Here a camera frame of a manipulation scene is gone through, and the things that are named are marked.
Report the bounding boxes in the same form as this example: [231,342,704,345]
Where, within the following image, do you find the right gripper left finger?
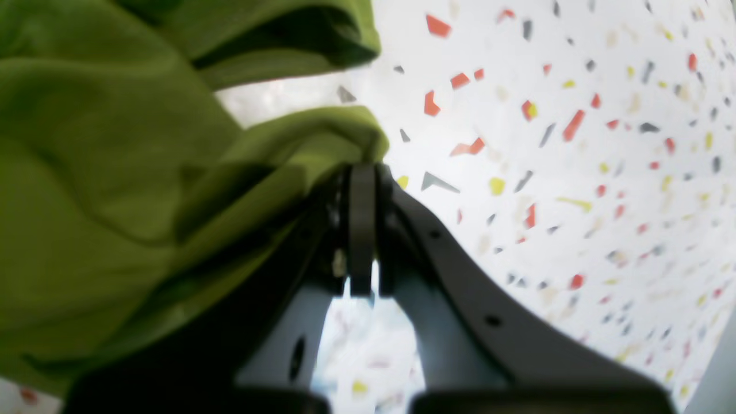
[63,168,348,413]

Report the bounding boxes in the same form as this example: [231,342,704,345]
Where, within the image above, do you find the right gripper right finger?
[377,166,673,413]

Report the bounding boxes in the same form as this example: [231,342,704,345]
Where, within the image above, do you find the green t-shirt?
[2,1,388,396]

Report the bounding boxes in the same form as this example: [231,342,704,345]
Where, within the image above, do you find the terrazzo patterned tablecloth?
[0,0,736,414]

